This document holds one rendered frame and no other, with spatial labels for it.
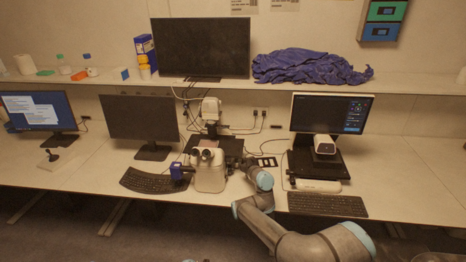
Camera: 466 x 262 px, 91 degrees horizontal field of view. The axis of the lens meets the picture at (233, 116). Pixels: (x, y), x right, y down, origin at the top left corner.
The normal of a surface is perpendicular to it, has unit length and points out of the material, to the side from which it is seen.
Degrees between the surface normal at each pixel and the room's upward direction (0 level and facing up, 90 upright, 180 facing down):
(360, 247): 40
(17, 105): 86
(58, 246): 0
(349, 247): 30
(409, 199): 0
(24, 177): 0
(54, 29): 90
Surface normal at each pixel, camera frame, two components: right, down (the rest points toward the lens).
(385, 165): -0.02, -0.87
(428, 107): -0.13, 0.50
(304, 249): -0.44, -0.68
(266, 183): 0.29, -0.04
